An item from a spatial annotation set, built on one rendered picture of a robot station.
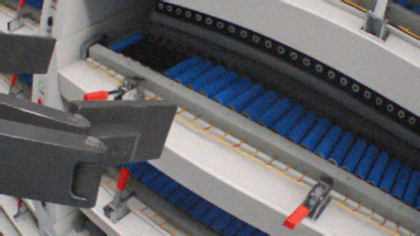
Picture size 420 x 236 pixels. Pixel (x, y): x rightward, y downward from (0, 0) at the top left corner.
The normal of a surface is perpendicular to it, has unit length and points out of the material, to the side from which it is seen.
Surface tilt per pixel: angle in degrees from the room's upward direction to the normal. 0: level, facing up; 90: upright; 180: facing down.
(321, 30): 106
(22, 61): 90
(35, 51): 90
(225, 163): 16
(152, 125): 90
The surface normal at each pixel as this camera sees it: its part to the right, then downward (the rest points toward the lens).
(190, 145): 0.07, -0.79
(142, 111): 0.78, 0.42
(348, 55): -0.62, 0.44
